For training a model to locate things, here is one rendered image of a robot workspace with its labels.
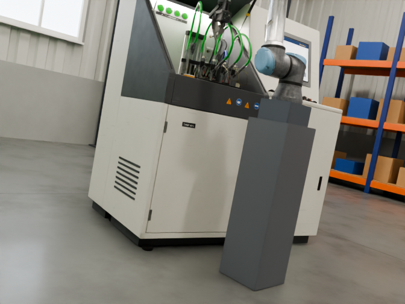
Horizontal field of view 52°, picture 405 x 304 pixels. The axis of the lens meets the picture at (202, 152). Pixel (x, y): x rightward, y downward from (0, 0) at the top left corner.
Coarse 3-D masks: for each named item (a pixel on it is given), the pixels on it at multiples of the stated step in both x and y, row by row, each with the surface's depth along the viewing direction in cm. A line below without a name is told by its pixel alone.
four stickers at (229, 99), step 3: (228, 99) 233; (231, 99) 234; (237, 99) 236; (240, 99) 238; (228, 102) 233; (231, 102) 234; (237, 102) 237; (240, 102) 238; (246, 102) 240; (249, 102) 241; (255, 102) 244; (237, 105) 237; (240, 105) 238; (246, 105) 241; (249, 105) 242; (255, 105) 244; (258, 105) 246; (249, 108) 242; (255, 108) 245; (258, 108) 246
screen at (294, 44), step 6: (288, 36) 292; (294, 36) 296; (288, 42) 292; (294, 42) 295; (300, 42) 299; (306, 42) 303; (288, 48) 291; (294, 48) 295; (300, 48) 299; (306, 48) 303; (300, 54) 298; (306, 54) 302; (306, 66) 301; (306, 72) 301; (306, 78) 300; (306, 84) 300
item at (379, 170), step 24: (336, 48) 773; (360, 48) 731; (384, 48) 714; (360, 72) 798; (384, 72) 765; (336, 96) 830; (360, 120) 708; (384, 120) 679; (336, 168) 754; (360, 168) 747; (384, 168) 689; (384, 192) 749
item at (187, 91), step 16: (176, 80) 213; (192, 80) 218; (176, 96) 214; (192, 96) 220; (208, 96) 225; (224, 96) 231; (240, 96) 237; (256, 96) 244; (224, 112) 233; (240, 112) 239; (256, 112) 246
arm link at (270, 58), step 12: (276, 0) 191; (276, 12) 191; (276, 24) 191; (276, 36) 191; (264, 48) 189; (276, 48) 189; (264, 60) 189; (276, 60) 188; (288, 60) 193; (264, 72) 191; (276, 72) 192
